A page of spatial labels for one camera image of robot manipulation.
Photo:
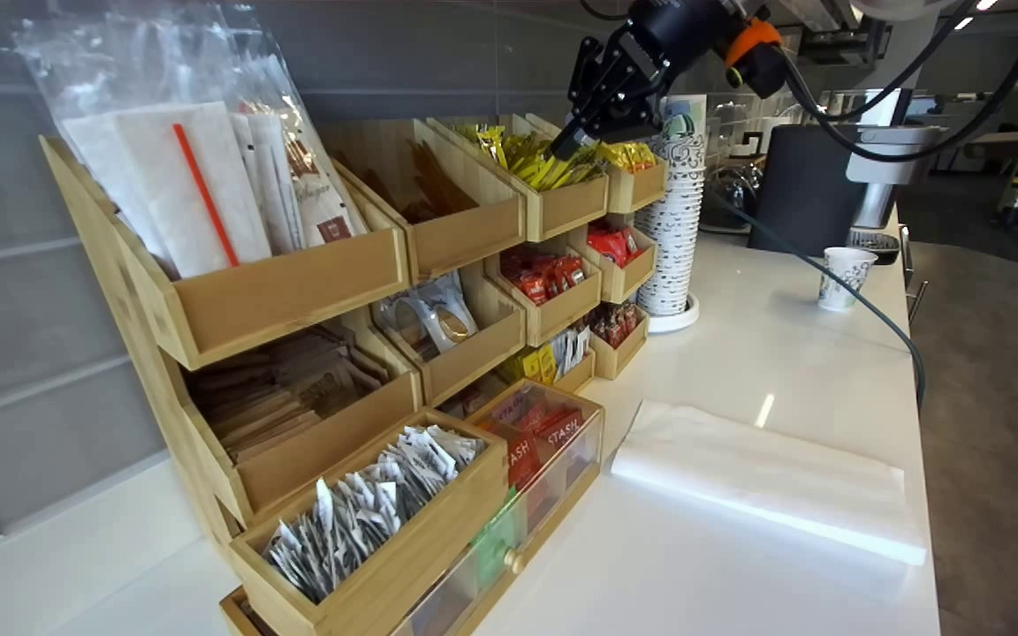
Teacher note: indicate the black machine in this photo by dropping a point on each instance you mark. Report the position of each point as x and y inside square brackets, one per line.
[804, 188]

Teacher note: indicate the bamboo shelf bin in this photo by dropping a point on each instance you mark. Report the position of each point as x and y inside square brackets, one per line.
[573, 379]
[321, 454]
[415, 552]
[568, 209]
[284, 296]
[476, 357]
[561, 316]
[467, 230]
[620, 354]
[632, 277]
[636, 188]

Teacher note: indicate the white appliance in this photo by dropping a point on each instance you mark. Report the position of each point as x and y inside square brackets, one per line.
[892, 165]

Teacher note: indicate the clear grey sachet pile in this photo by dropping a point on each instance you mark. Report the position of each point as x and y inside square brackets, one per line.
[433, 314]

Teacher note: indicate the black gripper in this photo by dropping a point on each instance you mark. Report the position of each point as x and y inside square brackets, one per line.
[620, 75]

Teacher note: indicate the bamboo tea box clear lid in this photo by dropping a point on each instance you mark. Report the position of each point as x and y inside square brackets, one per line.
[558, 496]

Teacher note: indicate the clear plastic utensil packets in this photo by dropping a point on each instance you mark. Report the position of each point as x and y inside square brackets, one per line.
[168, 180]

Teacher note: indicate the single printed paper cup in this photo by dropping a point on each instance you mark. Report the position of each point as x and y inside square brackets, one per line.
[845, 277]

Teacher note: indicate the white sachet pile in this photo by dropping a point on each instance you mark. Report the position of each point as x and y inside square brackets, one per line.
[572, 353]

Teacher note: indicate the brown sachet pile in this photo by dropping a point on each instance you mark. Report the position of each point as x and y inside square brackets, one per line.
[275, 400]

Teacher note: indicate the white round cup holder base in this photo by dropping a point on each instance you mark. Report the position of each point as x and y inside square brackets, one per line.
[674, 316]

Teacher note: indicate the yellow sachet pile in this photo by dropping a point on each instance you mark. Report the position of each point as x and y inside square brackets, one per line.
[632, 157]
[532, 165]

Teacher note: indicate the red sachet pile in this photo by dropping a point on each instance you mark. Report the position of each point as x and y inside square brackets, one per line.
[618, 322]
[546, 273]
[618, 244]

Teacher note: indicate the printed paper cup stack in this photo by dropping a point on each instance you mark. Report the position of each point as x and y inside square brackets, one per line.
[674, 223]

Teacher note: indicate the grey background table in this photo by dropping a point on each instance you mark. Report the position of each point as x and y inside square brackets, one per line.
[1016, 145]

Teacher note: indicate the colourful tea bags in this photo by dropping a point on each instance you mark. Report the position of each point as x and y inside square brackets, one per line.
[537, 436]

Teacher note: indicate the silver sachet pile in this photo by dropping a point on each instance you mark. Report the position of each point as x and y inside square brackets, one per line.
[355, 515]

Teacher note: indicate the small yellow packet pile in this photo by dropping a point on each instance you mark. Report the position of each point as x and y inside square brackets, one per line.
[532, 365]

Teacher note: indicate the plastic bag of stirrers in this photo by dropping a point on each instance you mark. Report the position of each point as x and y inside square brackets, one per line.
[298, 180]

